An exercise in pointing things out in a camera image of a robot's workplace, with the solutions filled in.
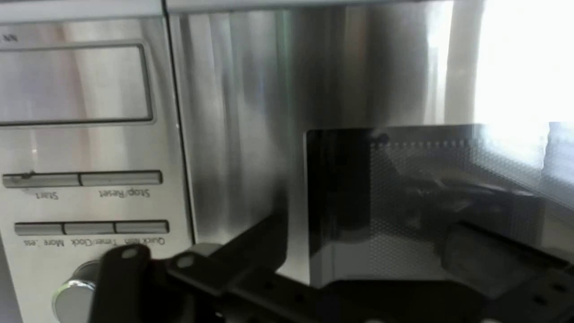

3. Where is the more less microwave button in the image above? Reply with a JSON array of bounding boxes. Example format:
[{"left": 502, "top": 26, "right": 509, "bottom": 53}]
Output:
[{"left": 13, "top": 221, "right": 65, "bottom": 238}]

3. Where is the timer clock microwave button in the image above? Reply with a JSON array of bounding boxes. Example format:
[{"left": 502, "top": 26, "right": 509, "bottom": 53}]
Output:
[{"left": 63, "top": 221, "right": 117, "bottom": 238}]

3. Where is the microwave display window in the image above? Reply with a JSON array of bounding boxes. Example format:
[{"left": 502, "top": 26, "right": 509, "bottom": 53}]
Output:
[{"left": 0, "top": 42, "right": 154, "bottom": 128}]

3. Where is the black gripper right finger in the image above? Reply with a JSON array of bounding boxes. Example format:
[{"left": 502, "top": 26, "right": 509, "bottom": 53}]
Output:
[{"left": 438, "top": 221, "right": 574, "bottom": 323}]

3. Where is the stop reset microwave button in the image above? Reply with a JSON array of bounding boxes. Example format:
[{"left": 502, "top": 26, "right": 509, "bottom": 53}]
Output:
[{"left": 79, "top": 169, "right": 165, "bottom": 189}]

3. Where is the start microwave button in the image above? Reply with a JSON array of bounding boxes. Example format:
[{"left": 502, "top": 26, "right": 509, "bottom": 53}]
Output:
[{"left": 2, "top": 171, "right": 82, "bottom": 191}]

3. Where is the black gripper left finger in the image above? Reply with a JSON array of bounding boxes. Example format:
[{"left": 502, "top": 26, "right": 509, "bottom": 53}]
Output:
[{"left": 88, "top": 209, "right": 373, "bottom": 323}]

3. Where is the quick min microwave button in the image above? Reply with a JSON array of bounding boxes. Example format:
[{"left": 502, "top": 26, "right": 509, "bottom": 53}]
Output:
[{"left": 113, "top": 220, "right": 170, "bottom": 236}]

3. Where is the silver microwave dial knob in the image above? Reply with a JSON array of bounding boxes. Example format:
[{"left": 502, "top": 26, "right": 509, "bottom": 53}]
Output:
[{"left": 52, "top": 277, "right": 99, "bottom": 323}]

